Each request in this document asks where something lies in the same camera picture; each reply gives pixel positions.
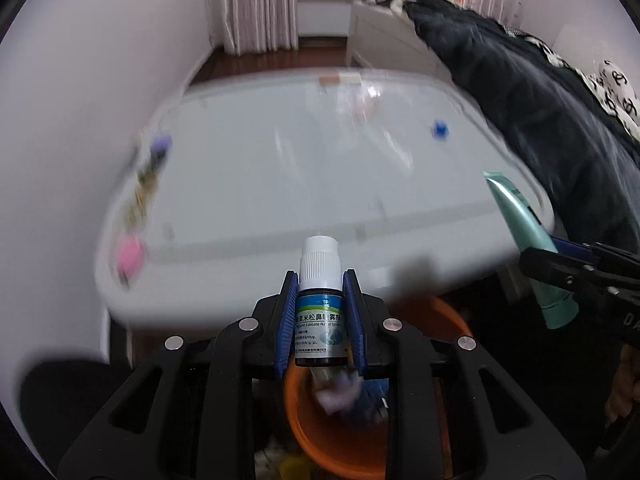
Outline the person's left hand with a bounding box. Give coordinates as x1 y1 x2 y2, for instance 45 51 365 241
605 344 639 422

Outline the dark grey blanket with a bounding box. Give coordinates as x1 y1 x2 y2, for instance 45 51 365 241
370 0 639 252

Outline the nasal spray bottle white cap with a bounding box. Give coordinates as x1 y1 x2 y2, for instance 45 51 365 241
294 235 347 367

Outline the blue bottle cap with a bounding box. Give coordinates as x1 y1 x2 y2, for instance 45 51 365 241
432 120 449 139

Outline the pink hair clip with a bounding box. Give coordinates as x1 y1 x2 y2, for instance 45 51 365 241
115 235 145 286

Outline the mint green cream tube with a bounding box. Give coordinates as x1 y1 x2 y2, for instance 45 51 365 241
482 170 580 331

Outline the yellow-green hair claw clip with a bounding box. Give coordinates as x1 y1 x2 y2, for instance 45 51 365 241
122 160 160 232

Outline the white window bench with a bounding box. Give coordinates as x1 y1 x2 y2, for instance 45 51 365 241
296 0 352 38

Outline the purple cap small bottle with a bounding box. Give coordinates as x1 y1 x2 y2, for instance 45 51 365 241
150 133 172 166

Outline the orange trash bin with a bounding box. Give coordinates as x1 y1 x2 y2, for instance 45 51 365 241
283 294 471 479

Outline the white bed frame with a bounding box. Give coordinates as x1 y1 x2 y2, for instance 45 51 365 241
345 1 452 84

